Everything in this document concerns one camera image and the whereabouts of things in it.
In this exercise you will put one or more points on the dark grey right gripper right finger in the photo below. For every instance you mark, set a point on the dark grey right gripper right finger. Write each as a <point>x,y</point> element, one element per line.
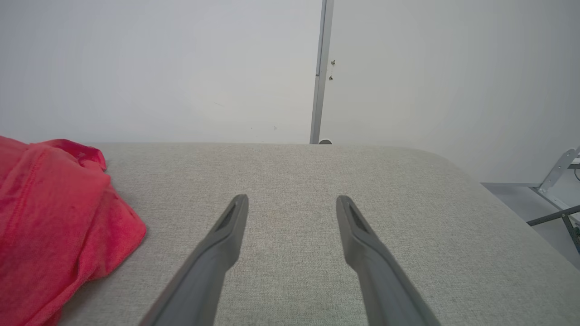
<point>376,271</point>

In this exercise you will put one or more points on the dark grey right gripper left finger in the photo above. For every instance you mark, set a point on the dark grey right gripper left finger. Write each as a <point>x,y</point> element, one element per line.
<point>213,262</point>

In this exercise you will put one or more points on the red and white garment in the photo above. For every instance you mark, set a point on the red and white garment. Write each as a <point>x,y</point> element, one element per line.
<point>54,217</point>

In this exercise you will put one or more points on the grey metal vertical pole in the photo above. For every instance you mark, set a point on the grey metal vertical pole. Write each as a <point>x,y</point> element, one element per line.
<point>319,68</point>

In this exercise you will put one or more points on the grey metal bracket frame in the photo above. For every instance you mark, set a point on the grey metal bracket frame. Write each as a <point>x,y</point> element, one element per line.
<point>555,174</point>

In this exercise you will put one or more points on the small metal wall hooks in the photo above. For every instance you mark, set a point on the small metal wall hooks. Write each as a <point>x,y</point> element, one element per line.
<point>332,63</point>

